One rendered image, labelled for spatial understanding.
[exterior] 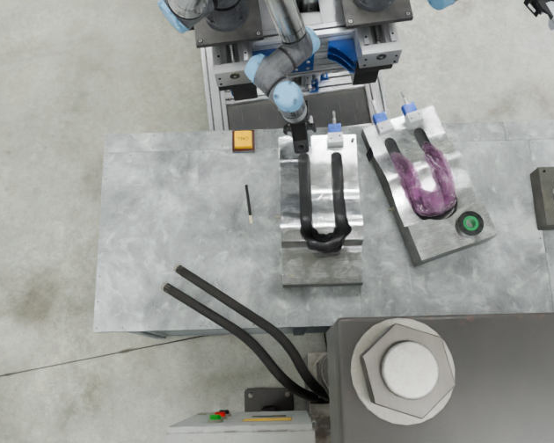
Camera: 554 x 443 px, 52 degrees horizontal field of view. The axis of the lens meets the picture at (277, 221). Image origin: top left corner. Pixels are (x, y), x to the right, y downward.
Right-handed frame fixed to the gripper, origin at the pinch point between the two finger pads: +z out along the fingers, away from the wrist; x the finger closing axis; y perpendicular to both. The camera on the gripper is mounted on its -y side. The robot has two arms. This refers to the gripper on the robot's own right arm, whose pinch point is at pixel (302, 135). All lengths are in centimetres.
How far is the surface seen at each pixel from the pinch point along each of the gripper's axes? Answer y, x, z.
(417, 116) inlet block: 7.1, -38.3, 12.6
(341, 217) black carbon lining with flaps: -27.6, -11.4, 0.4
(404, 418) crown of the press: -64, -21, -115
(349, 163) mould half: -9.0, -14.7, 6.6
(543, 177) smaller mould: -16, -78, 16
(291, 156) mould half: -5.7, 4.4, 4.1
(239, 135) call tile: 4.2, 22.8, 8.4
